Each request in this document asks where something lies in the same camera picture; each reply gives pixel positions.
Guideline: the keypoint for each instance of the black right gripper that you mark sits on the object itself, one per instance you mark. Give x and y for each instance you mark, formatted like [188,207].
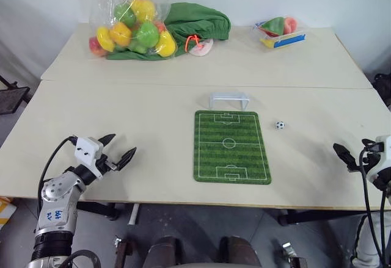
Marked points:
[363,161]

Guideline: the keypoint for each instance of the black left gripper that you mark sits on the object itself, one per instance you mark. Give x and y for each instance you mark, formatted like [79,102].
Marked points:
[107,165]

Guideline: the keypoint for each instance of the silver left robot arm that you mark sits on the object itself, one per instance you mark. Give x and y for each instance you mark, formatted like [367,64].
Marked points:
[58,191]

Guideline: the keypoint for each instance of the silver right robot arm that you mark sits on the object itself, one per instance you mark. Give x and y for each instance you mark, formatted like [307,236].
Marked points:
[368,243]

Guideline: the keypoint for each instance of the tiny soccer ball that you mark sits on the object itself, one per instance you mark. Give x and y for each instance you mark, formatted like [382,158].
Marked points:
[279,125]

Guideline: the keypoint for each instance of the green soccer field mat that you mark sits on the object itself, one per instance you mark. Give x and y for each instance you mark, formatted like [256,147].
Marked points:
[231,147]

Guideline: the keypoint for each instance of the black table leg beam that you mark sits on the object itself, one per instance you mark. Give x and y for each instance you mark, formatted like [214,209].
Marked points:
[317,217]
[97,209]

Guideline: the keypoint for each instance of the white table leg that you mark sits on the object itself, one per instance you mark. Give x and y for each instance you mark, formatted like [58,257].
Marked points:
[133,214]

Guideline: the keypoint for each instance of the black object at table side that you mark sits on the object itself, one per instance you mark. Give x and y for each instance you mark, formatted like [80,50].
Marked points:
[383,88]

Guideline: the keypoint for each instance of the red toy apple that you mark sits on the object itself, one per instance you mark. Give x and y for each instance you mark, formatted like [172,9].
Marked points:
[96,47]

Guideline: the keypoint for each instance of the dark rounded shape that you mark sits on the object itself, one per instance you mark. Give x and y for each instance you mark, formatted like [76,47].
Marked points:
[239,249]
[165,249]

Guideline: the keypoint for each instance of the yellow toy lemon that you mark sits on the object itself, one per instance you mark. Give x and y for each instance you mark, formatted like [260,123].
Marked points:
[105,38]

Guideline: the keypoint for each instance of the yellow toy pear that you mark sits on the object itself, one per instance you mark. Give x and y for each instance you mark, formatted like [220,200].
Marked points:
[166,44]

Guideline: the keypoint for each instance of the orange-yellow toy bell pepper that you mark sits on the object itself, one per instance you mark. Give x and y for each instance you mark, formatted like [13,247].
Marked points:
[121,33]

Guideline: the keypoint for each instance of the black metal stand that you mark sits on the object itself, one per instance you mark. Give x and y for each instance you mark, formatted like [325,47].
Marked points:
[12,98]

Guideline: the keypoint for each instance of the green toy apple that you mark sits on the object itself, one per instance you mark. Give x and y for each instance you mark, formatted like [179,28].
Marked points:
[147,33]

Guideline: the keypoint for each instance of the white miniature goal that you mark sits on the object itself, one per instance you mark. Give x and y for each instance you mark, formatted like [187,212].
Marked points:
[228,97]

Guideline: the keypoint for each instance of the yellow and white box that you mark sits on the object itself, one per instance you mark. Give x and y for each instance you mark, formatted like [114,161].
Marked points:
[6,211]

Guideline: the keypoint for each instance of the large clear plastic bag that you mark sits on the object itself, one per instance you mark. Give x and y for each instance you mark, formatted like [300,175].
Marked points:
[134,20]

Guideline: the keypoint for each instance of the green toy bell pepper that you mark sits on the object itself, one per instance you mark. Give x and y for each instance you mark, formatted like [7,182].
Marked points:
[123,14]

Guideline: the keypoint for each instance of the small clear zip bag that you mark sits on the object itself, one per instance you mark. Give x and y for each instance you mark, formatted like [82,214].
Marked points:
[279,33]

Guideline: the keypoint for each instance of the yellow toy bell pepper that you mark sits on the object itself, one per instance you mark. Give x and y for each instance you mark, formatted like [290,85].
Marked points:
[143,9]

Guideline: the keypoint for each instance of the toy watermelon slice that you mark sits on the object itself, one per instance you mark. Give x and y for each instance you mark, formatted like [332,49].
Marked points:
[272,26]

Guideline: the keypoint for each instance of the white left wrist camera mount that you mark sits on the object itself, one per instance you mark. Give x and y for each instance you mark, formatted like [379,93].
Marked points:
[87,152]

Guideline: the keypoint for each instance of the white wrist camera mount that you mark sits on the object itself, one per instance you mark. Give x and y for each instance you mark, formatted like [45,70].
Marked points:
[87,152]
[382,161]

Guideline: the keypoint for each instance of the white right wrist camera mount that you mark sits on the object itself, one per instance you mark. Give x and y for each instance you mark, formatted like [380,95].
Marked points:
[382,161]

